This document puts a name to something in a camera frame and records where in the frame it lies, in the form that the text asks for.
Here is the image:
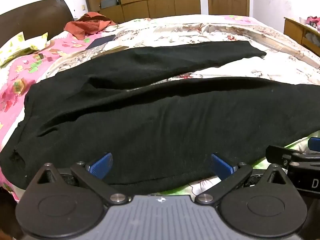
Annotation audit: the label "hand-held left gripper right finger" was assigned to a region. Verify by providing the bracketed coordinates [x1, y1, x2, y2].
[194, 153, 288, 205]

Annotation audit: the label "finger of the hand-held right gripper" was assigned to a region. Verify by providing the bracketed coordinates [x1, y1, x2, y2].
[308, 137, 320, 152]
[265, 145, 320, 167]

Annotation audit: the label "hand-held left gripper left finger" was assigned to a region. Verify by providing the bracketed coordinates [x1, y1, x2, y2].
[32, 152, 129, 205]

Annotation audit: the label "black pants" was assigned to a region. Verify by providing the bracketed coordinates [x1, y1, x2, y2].
[0, 40, 320, 193]

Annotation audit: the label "wooden side cabinet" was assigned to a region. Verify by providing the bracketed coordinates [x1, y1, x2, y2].
[284, 17, 320, 57]

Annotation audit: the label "pink printed bedsheet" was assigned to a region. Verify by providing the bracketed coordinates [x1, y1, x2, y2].
[0, 31, 120, 202]

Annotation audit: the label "pile of clothes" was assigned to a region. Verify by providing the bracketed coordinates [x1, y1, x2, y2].
[299, 16, 320, 29]

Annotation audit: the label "dark blue notebook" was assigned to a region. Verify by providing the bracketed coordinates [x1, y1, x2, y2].
[85, 34, 117, 50]

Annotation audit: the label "white floral quilt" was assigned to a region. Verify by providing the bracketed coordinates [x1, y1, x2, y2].
[37, 14, 320, 198]

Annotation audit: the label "orange-red cloth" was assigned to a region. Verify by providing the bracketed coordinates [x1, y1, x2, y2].
[64, 12, 118, 40]

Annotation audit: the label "yellow-green printed pillow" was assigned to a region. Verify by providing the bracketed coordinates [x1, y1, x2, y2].
[0, 31, 48, 68]

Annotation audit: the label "dark brown headboard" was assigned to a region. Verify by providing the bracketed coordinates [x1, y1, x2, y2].
[0, 0, 75, 48]

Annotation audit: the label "blue-grey box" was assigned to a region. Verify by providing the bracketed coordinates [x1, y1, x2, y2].
[100, 0, 118, 9]

